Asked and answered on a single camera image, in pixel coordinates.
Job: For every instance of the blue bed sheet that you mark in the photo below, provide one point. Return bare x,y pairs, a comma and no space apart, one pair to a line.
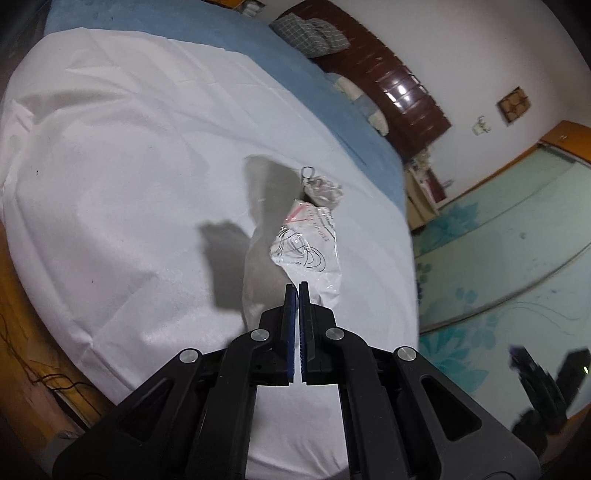
277,69

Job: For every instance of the clear plastic printed wrapper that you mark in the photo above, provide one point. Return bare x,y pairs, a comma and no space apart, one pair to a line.
307,244

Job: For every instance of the white pillow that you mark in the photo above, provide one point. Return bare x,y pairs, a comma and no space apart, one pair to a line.
364,106

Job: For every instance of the deer shaped wall hook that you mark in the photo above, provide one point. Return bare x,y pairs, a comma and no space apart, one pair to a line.
481,125

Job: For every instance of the grey checked pillow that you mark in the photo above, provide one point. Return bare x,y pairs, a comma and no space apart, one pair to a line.
314,32

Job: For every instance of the white cloth sheet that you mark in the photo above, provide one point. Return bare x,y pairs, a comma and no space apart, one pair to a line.
138,184

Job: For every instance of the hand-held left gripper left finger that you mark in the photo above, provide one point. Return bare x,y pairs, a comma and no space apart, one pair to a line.
291,323

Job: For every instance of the brown wall picture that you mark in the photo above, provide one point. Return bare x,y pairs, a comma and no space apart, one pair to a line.
514,104

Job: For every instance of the floral sliding wardrobe door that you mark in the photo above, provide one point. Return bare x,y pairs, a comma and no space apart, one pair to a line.
485,341
498,217

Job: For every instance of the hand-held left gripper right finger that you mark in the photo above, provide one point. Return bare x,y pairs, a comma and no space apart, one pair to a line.
304,323

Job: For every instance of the light wooden nightstand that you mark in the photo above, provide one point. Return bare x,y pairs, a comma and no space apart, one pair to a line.
420,203

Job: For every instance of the dark wooden bed headboard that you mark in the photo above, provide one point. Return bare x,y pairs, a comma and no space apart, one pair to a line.
397,92

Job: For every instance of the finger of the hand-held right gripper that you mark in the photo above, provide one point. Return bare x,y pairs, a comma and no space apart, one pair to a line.
531,376

